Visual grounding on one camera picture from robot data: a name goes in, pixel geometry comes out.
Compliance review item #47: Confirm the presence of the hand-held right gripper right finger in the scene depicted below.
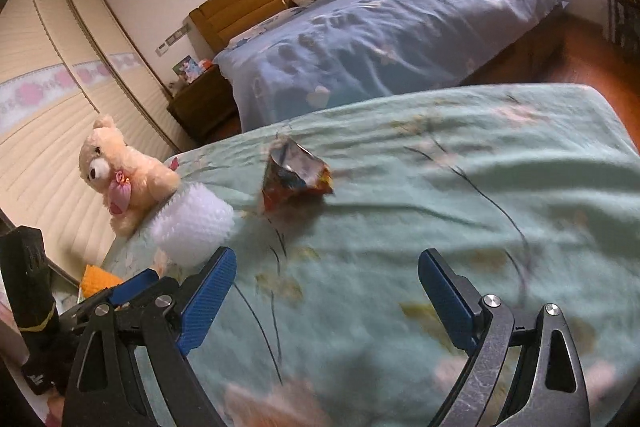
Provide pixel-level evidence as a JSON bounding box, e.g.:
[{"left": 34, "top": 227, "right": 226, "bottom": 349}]
[{"left": 417, "top": 248, "right": 591, "bottom": 427}]

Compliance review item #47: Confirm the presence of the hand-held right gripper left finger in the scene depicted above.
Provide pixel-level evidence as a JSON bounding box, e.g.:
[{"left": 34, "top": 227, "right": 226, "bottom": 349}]
[{"left": 62, "top": 247, "right": 238, "bottom": 427}]

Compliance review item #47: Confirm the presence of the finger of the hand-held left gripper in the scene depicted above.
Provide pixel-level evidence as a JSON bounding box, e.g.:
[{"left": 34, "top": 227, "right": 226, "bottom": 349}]
[{"left": 57, "top": 268, "right": 161, "bottom": 338}]

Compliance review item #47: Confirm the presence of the small red snack wrapper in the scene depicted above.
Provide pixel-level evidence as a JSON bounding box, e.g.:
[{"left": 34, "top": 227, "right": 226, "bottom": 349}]
[{"left": 260, "top": 132, "right": 335, "bottom": 215}]

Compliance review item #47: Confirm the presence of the cream teddy bear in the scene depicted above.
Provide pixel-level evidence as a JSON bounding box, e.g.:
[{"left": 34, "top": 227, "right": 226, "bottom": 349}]
[{"left": 79, "top": 114, "right": 181, "bottom": 238}]

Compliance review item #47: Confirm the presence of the green floral sheet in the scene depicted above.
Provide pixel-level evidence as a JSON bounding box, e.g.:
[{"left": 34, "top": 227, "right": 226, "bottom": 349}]
[{"left": 102, "top": 82, "right": 640, "bottom": 427}]

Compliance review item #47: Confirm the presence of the cream sliding wardrobe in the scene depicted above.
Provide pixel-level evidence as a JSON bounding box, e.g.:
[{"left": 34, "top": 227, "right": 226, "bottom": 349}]
[{"left": 0, "top": 0, "right": 196, "bottom": 288}]

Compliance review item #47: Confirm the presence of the dark wooden nightstand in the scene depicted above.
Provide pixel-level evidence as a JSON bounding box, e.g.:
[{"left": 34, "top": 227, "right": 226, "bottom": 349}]
[{"left": 167, "top": 64, "right": 238, "bottom": 142}]

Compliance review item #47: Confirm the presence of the bed with blue sheet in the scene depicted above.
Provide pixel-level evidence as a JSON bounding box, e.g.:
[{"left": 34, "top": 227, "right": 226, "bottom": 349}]
[{"left": 214, "top": 0, "right": 571, "bottom": 135}]

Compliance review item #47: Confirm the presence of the colourful photo frame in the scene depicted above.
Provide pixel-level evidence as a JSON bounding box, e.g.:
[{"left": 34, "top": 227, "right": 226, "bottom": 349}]
[{"left": 171, "top": 55, "right": 198, "bottom": 84}]

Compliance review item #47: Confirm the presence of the white wall switch panel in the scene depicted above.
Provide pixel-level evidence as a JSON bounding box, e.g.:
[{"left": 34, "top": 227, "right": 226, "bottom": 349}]
[{"left": 156, "top": 24, "right": 193, "bottom": 56}]

